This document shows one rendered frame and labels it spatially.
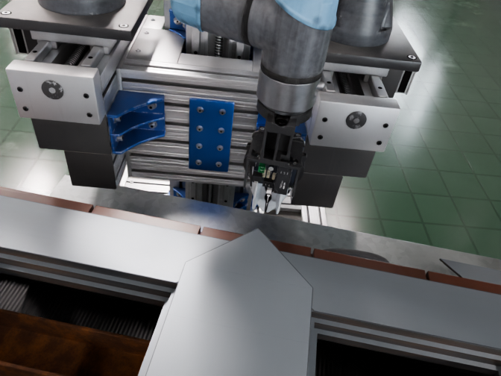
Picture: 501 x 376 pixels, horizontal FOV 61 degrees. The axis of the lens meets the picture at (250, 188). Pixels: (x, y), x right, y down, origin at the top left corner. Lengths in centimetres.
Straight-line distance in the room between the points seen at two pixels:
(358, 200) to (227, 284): 154
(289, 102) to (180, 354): 32
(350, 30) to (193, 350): 57
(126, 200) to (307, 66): 57
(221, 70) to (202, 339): 52
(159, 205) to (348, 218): 119
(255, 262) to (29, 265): 31
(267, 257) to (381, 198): 155
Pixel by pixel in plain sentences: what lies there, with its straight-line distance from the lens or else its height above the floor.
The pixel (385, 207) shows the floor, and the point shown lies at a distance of 210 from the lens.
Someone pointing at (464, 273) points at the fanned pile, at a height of 72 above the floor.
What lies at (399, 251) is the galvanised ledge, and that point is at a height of 68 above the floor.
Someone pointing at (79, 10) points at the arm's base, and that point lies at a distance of 83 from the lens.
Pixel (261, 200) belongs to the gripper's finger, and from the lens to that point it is 68.
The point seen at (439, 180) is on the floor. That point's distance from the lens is 240.
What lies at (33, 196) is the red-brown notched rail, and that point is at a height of 83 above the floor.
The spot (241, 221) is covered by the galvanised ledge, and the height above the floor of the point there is 68.
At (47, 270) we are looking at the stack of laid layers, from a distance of 66.
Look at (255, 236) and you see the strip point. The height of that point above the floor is 86.
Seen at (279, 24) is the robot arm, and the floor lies 117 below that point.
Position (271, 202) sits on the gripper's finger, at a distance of 68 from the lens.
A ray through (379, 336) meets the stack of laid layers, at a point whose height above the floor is 84.
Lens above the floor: 134
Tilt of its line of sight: 42 degrees down
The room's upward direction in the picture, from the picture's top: 8 degrees clockwise
